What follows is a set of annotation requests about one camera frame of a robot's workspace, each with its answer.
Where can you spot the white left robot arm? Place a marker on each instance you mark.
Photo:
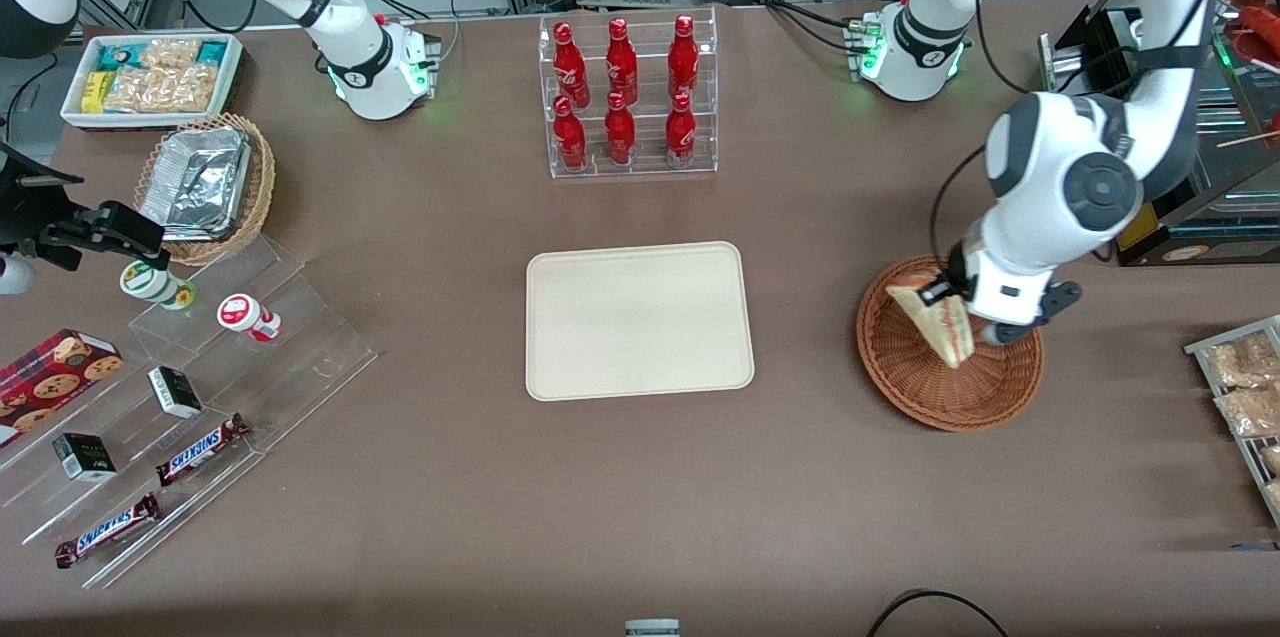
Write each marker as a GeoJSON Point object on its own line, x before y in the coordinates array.
{"type": "Point", "coordinates": [1100, 187]}

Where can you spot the red cola bottle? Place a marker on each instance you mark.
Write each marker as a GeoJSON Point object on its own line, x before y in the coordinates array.
{"type": "Point", "coordinates": [683, 57]}
{"type": "Point", "coordinates": [571, 67]}
{"type": "Point", "coordinates": [569, 137]}
{"type": "Point", "coordinates": [620, 132]}
{"type": "Point", "coordinates": [621, 62]}
{"type": "Point", "coordinates": [680, 132]}

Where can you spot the beige plastic tray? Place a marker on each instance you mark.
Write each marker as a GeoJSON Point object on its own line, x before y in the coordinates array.
{"type": "Point", "coordinates": [640, 322]}

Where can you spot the yellow snack packet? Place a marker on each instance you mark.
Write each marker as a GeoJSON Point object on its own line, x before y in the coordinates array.
{"type": "Point", "coordinates": [95, 92]}

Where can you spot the grey metal snack tray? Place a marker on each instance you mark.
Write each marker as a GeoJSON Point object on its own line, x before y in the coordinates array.
{"type": "Point", "coordinates": [1200, 349]}

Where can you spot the teal snack packet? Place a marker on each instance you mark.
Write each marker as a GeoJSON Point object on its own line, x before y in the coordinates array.
{"type": "Point", "coordinates": [118, 57]}
{"type": "Point", "coordinates": [212, 52]}

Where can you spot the white snack bin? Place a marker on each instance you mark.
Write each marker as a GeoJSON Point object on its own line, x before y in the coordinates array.
{"type": "Point", "coordinates": [150, 122]}

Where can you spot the small grey device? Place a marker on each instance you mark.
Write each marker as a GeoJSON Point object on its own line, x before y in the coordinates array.
{"type": "Point", "coordinates": [652, 629]}

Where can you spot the Snickers bar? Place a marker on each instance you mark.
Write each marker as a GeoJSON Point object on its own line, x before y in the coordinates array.
{"type": "Point", "coordinates": [105, 530]}
{"type": "Point", "coordinates": [200, 450]}

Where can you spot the clear acrylic stepped display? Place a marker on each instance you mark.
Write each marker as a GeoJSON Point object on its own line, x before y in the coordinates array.
{"type": "Point", "coordinates": [300, 357]}

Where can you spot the steel warmer pan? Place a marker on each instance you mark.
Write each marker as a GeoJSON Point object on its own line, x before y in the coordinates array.
{"type": "Point", "coordinates": [1240, 167]}

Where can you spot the white cup green label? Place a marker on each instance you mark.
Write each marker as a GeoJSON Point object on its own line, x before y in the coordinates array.
{"type": "Point", "coordinates": [155, 284]}

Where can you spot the brown wicker basket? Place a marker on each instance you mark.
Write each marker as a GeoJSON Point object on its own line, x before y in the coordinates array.
{"type": "Point", "coordinates": [950, 397]}

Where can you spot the triangle sandwich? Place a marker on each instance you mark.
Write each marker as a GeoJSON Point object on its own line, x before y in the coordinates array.
{"type": "Point", "coordinates": [945, 335]}

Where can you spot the black food warmer yellow panel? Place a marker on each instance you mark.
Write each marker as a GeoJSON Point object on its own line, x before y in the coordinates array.
{"type": "Point", "coordinates": [1200, 227]}

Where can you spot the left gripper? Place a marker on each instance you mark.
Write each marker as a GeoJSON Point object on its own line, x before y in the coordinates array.
{"type": "Point", "coordinates": [956, 274]}

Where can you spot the clear acrylic bottle rack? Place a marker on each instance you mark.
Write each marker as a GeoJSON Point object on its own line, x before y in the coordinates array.
{"type": "Point", "coordinates": [645, 167]}

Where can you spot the red cookie box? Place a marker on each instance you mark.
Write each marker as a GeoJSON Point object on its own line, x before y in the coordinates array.
{"type": "Point", "coordinates": [50, 382]}

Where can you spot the wooden skewer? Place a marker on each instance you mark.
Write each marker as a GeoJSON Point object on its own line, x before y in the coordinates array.
{"type": "Point", "coordinates": [1250, 139]}

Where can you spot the white cup red label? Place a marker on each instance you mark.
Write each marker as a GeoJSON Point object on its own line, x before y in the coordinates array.
{"type": "Point", "coordinates": [245, 315]}

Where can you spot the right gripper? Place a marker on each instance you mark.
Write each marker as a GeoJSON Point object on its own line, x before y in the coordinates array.
{"type": "Point", "coordinates": [28, 228]}

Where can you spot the small black box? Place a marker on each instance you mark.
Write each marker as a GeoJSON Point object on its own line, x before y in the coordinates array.
{"type": "Point", "coordinates": [176, 392]}
{"type": "Point", "coordinates": [85, 457]}

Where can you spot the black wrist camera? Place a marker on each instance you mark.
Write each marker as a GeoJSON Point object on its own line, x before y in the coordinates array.
{"type": "Point", "coordinates": [956, 267]}

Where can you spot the clear cracker bag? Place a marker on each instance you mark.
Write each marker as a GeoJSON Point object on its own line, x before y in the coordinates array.
{"type": "Point", "coordinates": [170, 52]}
{"type": "Point", "coordinates": [165, 89]}

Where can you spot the clear pastry bag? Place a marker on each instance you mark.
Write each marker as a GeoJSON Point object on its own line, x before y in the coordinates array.
{"type": "Point", "coordinates": [1272, 462]}
{"type": "Point", "coordinates": [1245, 362]}
{"type": "Point", "coordinates": [1250, 412]}

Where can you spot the silver foil tray stack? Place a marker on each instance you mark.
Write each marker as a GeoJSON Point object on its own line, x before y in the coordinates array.
{"type": "Point", "coordinates": [195, 182]}

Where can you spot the tan wicker basket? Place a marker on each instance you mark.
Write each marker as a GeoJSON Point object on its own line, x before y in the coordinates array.
{"type": "Point", "coordinates": [258, 197]}

